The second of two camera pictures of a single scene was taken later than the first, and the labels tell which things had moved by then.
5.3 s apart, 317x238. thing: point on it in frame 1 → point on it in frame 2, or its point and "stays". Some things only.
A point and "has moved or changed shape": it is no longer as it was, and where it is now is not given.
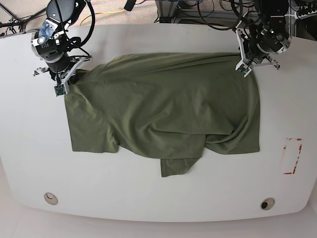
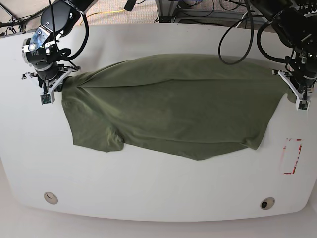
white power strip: [310, 14] stays
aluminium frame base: [166, 9] stays
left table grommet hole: [50, 198] stays
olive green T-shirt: [178, 107] has moved or changed shape
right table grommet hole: [267, 204] stays
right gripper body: [259, 40] → [303, 77]
